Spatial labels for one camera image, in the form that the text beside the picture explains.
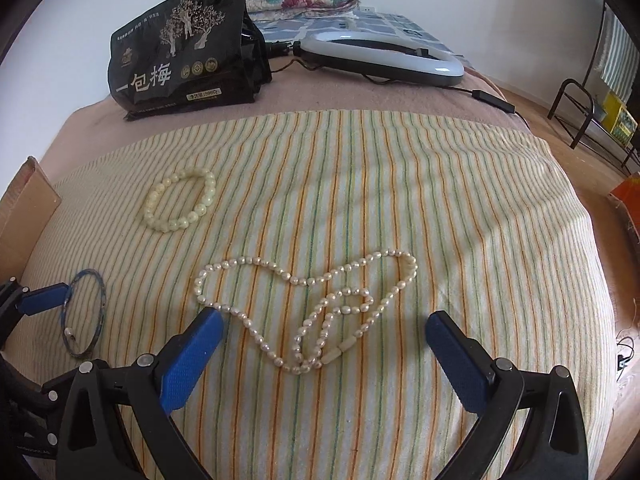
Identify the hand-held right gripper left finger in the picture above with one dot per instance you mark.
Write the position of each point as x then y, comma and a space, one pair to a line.
192, 355

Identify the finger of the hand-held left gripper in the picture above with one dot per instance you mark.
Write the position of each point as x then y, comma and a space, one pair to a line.
60, 387
45, 297

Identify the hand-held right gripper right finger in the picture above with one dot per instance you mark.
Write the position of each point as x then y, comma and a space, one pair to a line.
457, 360

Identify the thin metal bangle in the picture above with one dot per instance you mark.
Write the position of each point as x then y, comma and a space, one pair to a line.
102, 305

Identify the cardboard box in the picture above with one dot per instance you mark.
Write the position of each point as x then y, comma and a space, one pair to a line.
25, 220

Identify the striped yellow cloth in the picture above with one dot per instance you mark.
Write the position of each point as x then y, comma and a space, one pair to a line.
350, 185

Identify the orange cloth covered table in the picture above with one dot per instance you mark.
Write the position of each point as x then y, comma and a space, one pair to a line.
627, 205

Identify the black metal clothes rack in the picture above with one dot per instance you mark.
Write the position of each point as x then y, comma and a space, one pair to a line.
575, 105

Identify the pink blanket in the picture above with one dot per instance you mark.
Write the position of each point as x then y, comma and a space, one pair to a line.
350, 97

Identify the black snack bag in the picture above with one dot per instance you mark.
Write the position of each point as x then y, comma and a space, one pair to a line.
185, 50

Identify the yellow box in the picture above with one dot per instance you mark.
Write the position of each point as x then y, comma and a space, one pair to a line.
620, 120

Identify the blue checkered bed sheet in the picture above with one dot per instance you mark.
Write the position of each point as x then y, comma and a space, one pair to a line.
390, 22

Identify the striped hanging towel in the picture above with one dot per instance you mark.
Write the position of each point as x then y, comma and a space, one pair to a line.
617, 55

